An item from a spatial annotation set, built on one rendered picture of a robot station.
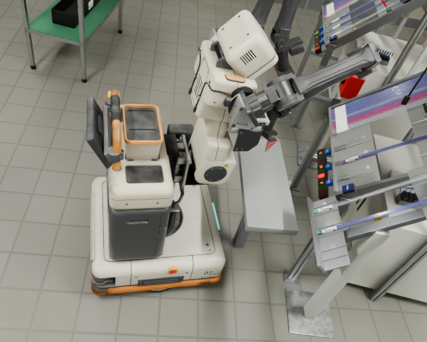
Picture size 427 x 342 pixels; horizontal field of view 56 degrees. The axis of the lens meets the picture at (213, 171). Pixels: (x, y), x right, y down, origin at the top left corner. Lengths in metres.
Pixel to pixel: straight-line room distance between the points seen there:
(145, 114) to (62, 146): 1.25
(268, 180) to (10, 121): 1.88
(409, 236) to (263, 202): 0.74
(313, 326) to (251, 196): 0.83
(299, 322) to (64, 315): 1.21
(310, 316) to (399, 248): 0.59
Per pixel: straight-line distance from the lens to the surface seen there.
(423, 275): 2.48
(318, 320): 2.38
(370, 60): 1.54
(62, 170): 2.72
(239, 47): 1.40
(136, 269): 1.97
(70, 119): 3.07
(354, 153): 2.08
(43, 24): 3.45
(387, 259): 2.33
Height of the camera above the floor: 1.99
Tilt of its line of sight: 46 degrees down
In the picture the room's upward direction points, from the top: 16 degrees clockwise
